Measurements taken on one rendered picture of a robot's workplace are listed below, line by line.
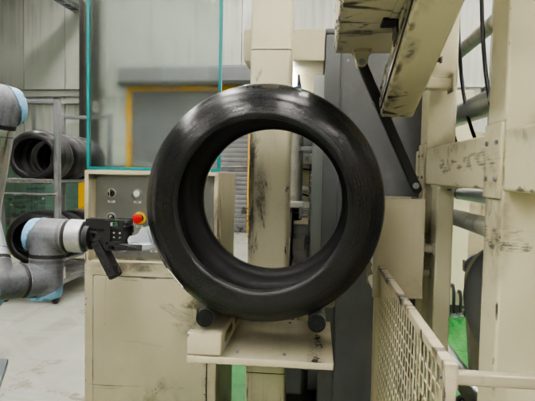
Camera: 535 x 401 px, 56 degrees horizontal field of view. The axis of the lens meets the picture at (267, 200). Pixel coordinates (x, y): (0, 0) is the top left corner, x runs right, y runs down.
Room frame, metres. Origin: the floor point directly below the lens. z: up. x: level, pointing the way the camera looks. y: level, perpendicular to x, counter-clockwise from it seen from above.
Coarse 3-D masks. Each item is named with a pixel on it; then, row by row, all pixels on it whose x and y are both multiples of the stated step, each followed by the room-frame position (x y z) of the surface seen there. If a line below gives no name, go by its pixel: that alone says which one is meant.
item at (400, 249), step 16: (400, 208) 1.50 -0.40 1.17; (416, 208) 1.50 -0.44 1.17; (384, 224) 1.50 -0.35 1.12; (400, 224) 1.50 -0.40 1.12; (416, 224) 1.50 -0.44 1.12; (384, 240) 1.50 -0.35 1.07; (400, 240) 1.50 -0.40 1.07; (416, 240) 1.50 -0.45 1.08; (384, 256) 1.50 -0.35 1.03; (400, 256) 1.50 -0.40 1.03; (416, 256) 1.50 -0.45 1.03; (368, 272) 1.69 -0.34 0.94; (400, 272) 1.50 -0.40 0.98; (416, 272) 1.50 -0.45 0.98; (416, 288) 1.50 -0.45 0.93
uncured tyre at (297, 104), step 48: (240, 96) 1.21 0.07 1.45; (288, 96) 1.21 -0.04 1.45; (192, 144) 1.21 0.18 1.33; (336, 144) 1.18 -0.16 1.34; (192, 192) 1.50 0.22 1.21; (384, 192) 1.24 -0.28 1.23; (192, 240) 1.49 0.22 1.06; (336, 240) 1.46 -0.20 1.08; (192, 288) 1.23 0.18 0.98; (240, 288) 1.21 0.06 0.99; (288, 288) 1.19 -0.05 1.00; (336, 288) 1.20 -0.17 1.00
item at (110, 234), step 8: (88, 224) 1.35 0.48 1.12; (96, 224) 1.35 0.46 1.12; (104, 224) 1.33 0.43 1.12; (112, 224) 1.35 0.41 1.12; (120, 224) 1.33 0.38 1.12; (128, 224) 1.37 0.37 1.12; (88, 232) 1.35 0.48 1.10; (96, 232) 1.36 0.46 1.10; (104, 232) 1.33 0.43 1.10; (112, 232) 1.34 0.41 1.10; (120, 232) 1.34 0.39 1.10; (128, 232) 1.37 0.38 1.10; (88, 240) 1.35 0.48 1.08; (96, 240) 1.35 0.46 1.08; (104, 240) 1.33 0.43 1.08; (112, 240) 1.34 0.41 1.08; (120, 240) 1.34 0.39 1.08; (88, 248) 1.35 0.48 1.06; (104, 248) 1.34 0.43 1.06; (112, 248) 1.34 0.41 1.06
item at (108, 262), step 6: (96, 246) 1.35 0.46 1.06; (102, 246) 1.35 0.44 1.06; (96, 252) 1.35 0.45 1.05; (102, 252) 1.35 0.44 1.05; (108, 252) 1.37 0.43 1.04; (102, 258) 1.35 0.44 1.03; (108, 258) 1.35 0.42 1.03; (114, 258) 1.38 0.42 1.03; (102, 264) 1.35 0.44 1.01; (108, 264) 1.35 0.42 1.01; (114, 264) 1.36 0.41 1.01; (108, 270) 1.35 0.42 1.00; (114, 270) 1.35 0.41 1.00; (120, 270) 1.38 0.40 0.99; (108, 276) 1.35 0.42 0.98; (114, 276) 1.35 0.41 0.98
